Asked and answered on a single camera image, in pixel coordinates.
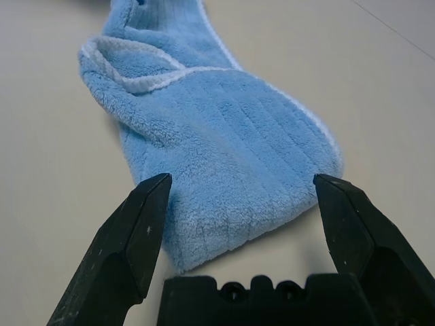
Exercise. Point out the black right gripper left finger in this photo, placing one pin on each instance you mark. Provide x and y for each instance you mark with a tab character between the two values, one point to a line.
115	251

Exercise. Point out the light blue towel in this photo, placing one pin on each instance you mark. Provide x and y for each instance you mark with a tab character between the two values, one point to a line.
221	142

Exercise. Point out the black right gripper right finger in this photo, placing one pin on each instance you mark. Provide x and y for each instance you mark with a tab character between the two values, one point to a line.
370	244

